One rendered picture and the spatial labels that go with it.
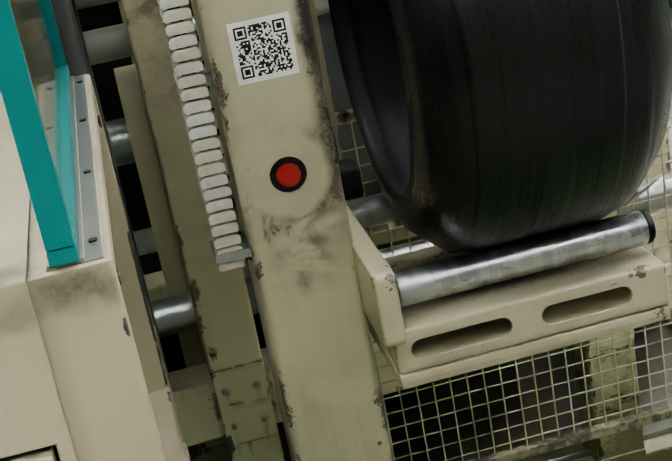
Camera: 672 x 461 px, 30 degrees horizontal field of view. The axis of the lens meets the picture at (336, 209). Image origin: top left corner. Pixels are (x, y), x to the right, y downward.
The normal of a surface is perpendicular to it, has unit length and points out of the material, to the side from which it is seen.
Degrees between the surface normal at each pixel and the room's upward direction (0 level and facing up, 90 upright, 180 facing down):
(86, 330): 90
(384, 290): 90
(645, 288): 90
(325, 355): 90
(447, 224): 122
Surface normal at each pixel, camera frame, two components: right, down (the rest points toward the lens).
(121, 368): 0.21, 0.32
